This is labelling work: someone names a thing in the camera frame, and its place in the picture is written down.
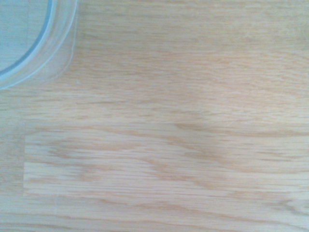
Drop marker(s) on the clear plastic container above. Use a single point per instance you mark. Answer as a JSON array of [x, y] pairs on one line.
[[29, 36]]

